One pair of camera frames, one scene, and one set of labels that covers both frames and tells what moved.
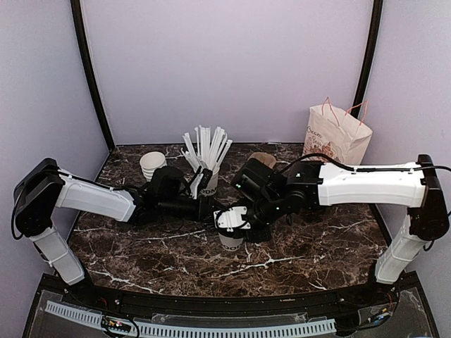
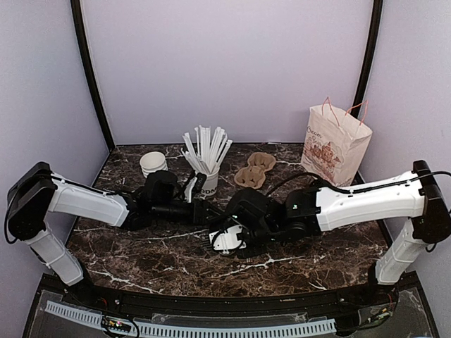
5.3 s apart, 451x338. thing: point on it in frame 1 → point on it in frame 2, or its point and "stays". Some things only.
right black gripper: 263,235 → 253,254
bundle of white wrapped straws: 203,151 stays
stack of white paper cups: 151,161 stays
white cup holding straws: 212,185 stays
